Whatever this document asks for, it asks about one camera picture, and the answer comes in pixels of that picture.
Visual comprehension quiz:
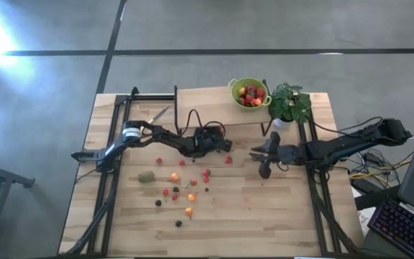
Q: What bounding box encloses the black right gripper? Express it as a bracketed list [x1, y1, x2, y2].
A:
[249, 132, 303, 179]

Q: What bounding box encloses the black backlit keyboard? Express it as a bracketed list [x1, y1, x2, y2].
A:
[367, 196, 414, 259]

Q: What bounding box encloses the yellow cable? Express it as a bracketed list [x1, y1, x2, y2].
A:
[349, 160, 413, 181]

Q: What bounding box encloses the green plant in white pot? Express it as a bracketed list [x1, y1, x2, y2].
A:
[270, 82, 312, 130]

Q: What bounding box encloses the knife with cream handle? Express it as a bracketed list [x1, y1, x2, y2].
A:
[147, 106, 170, 125]

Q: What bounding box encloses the dark metal stand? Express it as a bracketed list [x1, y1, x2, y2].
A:
[0, 154, 35, 259]

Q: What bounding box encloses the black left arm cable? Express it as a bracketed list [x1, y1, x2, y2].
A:
[180, 109, 226, 137]

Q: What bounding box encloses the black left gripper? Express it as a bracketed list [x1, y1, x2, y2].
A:
[188, 126, 234, 158]

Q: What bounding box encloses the green-brown kiwi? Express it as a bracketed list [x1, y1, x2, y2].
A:
[137, 171, 157, 183]

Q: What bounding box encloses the wooden shelf with black legs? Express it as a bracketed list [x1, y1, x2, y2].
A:
[172, 84, 273, 137]

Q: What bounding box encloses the green plastic colander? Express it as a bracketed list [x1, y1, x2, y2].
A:
[228, 77, 272, 112]

